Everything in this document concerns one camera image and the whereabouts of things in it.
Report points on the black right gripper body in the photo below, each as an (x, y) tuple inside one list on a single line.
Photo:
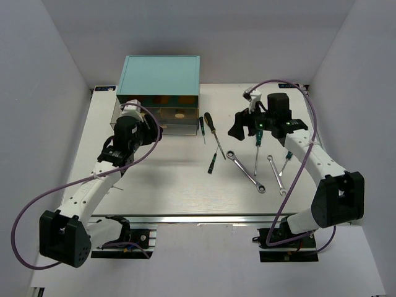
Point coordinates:
[(263, 120)]

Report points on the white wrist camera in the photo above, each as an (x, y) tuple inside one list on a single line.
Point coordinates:
[(253, 97), (131, 108)]

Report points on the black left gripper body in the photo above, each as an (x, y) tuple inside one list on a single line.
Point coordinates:
[(144, 135)]

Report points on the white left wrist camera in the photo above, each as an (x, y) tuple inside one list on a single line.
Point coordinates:
[(131, 108)]

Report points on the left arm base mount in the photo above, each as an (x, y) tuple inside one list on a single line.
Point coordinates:
[(133, 241)]

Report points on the small black green precision screwdriver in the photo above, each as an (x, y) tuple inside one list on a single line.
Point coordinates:
[(212, 164)]

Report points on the small combination wrench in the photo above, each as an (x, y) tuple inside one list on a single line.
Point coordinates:
[(283, 191)]

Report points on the teal drawer cabinet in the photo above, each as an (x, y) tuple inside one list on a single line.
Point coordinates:
[(160, 75)]

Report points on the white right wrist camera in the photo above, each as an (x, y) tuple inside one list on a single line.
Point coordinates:
[(253, 97)]

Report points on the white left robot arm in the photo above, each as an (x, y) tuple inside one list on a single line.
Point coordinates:
[(66, 235)]

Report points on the large ratchet combination wrench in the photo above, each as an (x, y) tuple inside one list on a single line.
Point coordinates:
[(231, 156)]

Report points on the transparent drawer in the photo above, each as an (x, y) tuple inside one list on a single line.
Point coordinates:
[(163, 101), (175, 129), (186, 116)]

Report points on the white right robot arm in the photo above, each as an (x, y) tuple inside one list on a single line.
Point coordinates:
[(339, 196)]

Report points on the green handled short screwdriver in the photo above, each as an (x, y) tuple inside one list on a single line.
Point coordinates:
[(287, 159)]

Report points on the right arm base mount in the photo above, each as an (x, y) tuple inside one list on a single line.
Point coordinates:
[(301, 250)]

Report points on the green handled long screwdriver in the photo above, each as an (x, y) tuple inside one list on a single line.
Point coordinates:
[(259, 135)]

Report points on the small precision screwdriver by cabinet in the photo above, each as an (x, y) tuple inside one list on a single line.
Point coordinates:
[(201, 124)]

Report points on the black yellow large screwdriver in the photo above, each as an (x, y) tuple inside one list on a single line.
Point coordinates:
[(209, 121)]

